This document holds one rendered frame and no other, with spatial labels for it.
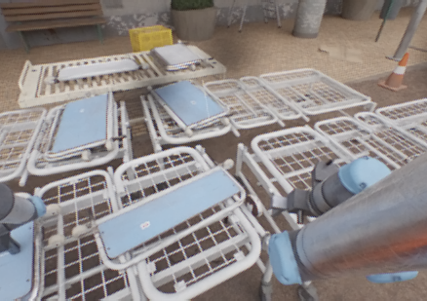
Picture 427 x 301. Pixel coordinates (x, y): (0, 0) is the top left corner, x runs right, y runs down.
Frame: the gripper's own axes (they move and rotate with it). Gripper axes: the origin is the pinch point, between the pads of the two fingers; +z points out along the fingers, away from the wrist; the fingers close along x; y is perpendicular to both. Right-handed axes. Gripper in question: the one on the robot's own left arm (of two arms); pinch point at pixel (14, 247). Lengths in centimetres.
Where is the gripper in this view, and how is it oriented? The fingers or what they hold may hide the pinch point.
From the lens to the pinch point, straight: 130.1
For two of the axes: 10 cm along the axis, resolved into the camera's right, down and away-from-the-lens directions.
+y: -8.9, 2.8, -3.6
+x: 4.6, 6.2, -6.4
